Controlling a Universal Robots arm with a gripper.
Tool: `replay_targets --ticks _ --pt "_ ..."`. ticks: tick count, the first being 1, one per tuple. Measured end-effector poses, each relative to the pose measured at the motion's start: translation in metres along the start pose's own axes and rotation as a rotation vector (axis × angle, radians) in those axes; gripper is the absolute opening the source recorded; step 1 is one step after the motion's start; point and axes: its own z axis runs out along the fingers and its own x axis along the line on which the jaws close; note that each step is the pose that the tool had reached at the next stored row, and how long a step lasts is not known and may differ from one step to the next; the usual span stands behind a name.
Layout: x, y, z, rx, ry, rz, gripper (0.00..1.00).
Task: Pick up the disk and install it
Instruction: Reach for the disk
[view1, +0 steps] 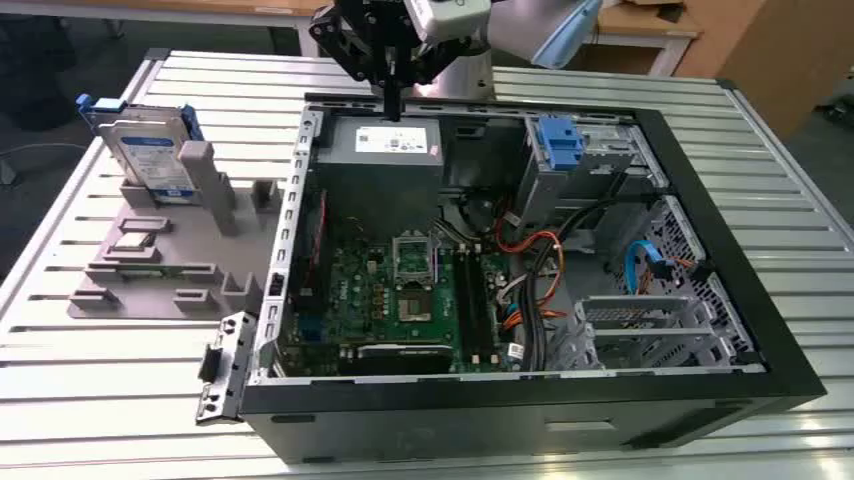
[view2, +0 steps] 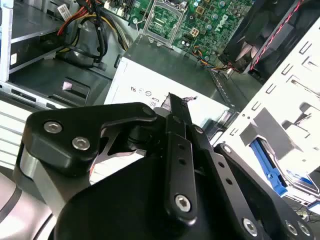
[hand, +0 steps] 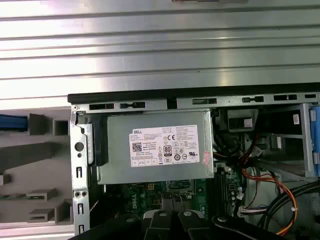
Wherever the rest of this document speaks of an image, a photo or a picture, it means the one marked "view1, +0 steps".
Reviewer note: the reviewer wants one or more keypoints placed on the metal case latch bracket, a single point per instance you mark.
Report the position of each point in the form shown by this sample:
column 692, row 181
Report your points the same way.
column 230, row 360

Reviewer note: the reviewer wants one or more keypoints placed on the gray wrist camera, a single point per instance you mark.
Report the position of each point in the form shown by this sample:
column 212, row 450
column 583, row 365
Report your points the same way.
column 447, row 20

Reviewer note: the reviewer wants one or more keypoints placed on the black PC case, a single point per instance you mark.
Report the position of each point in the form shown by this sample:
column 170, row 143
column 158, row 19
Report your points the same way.
column 467, row 420

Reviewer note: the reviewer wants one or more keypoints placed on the black graphics card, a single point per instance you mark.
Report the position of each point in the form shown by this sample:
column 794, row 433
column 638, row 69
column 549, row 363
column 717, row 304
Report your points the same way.
column 401, row 357

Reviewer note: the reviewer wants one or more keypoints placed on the metal drive cage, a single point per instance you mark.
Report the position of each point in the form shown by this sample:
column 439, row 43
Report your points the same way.
column 547, row 195

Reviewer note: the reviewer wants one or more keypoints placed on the black chair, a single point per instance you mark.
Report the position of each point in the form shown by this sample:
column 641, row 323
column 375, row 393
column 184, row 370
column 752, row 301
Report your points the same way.
column 34, row 75

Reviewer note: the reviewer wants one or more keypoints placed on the hard disk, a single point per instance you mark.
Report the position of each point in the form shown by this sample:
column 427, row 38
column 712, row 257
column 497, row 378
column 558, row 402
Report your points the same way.
column 150, row 160

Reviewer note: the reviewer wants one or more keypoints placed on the blue drive latch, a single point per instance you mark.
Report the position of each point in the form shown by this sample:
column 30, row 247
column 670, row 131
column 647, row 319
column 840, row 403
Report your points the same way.
column 561, row 145

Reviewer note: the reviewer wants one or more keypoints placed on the metal disk bay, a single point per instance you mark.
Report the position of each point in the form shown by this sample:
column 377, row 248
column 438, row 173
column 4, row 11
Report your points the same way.
column 634, row 302

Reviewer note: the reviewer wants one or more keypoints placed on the gray parts rack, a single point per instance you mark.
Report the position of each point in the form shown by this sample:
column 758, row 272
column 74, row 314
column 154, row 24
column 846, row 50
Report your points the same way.
column 194, row 250

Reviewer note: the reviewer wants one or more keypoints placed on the locking lever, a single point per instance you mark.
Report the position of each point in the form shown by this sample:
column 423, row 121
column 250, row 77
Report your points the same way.
column 435, row 270

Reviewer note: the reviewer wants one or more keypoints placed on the CPU socket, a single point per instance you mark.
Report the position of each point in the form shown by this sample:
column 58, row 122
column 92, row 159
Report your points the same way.
column 417, row 309

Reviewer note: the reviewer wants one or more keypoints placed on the silver CPU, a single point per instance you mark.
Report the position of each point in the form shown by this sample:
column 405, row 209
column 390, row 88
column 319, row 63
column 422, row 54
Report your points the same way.
column 134, row 241

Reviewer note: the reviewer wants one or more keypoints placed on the black RAM slot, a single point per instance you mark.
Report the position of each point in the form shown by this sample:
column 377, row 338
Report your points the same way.
column 485, row 305
column 467, row 305

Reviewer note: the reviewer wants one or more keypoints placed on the gray power supply unit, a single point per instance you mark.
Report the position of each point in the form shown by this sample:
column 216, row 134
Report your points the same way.
column 374, row 150

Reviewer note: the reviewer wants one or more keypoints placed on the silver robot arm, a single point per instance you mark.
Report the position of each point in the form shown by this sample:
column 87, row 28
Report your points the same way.
column 467, row 75

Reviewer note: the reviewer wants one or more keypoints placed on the wooden cabinet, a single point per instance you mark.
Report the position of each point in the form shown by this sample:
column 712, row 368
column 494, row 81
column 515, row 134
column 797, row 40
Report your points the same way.
column 788, row 50

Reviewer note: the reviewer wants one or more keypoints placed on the green RAM stick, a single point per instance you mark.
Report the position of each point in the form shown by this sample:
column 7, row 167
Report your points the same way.
column 150, row 272

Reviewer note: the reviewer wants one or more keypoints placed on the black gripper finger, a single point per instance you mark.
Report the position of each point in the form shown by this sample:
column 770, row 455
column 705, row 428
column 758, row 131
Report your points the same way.
column 441, row 60
column 343, row 50

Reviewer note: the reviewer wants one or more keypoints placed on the wooden desk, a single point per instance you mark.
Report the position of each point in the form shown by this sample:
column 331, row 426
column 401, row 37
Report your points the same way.
column 650, row 30

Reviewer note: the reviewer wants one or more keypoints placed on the green motherboard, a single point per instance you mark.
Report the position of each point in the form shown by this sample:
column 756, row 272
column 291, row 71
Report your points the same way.
column 361, row 280

